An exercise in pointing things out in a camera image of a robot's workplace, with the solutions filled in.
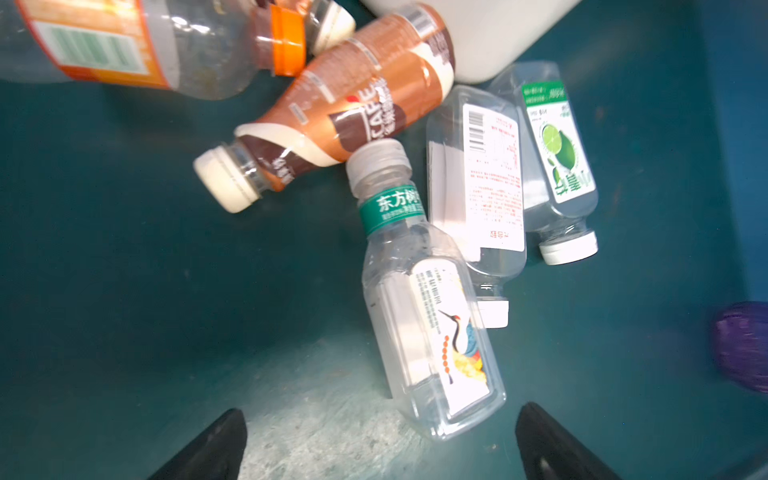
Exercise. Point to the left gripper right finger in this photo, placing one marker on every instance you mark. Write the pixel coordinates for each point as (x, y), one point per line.
(549, 451)

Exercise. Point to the clear bottle pink label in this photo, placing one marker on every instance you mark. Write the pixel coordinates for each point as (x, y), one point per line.
(475, 191)

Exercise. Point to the clear bottle green neck label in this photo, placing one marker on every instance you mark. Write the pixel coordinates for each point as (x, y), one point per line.
(438, 358)

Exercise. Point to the brown label bottle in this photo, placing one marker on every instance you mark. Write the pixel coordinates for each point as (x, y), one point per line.
(326, 23)

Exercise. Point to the clear bottle lime label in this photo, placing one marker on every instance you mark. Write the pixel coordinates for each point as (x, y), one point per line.
(560, 191)

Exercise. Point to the clear bottle orange label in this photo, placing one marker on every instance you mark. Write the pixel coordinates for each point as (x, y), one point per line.
(209, 50)

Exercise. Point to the purple spiky ball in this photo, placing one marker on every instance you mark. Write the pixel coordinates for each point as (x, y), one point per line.
(739, 342)

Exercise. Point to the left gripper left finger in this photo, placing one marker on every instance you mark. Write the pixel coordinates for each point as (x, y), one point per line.
(216, 453)

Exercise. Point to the white plastic waste bin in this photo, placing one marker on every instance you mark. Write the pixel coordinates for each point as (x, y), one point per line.
(488, 35)

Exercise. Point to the brown bottle white cap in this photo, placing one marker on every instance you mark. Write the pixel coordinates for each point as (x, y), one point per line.
(388, 75)

